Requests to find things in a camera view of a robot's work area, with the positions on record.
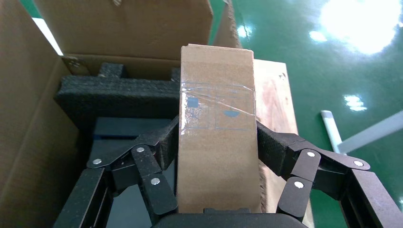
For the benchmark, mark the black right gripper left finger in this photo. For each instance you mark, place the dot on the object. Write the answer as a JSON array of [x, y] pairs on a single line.
[[126, 163]]

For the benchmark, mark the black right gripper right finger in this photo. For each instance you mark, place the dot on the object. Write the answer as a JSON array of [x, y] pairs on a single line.
[[314, 163]]

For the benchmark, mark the small brown cardboard box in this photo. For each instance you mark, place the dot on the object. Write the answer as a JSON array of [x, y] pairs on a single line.
[[217, 163]]

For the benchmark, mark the big open cardboard box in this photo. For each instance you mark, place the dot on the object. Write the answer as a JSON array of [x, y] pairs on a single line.
[[25, 126]]

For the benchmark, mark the white metal bar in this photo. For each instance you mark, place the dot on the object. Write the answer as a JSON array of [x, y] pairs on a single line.
[[330, 129]]

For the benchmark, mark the black foam insert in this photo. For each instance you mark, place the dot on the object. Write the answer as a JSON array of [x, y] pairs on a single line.
[[119, 94]]

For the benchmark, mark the grey metal bar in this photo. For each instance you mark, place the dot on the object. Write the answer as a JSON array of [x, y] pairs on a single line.
[[377, 130]]

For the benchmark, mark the wooden board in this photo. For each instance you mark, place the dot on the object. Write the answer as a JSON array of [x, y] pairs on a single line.
[[274, 94]]

